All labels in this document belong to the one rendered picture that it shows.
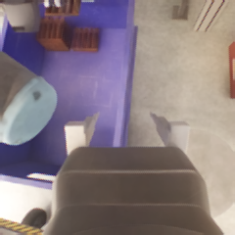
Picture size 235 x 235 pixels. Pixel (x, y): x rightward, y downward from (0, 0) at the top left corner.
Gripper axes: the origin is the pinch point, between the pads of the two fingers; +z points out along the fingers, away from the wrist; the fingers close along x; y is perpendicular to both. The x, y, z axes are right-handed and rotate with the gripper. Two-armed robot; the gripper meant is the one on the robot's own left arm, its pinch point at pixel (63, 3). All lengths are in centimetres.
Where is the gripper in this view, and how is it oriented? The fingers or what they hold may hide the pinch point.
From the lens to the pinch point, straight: 59.4
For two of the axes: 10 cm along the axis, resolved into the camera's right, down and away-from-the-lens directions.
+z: 1.7, -4.8, 8.6
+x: -9.9, -0.9, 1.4
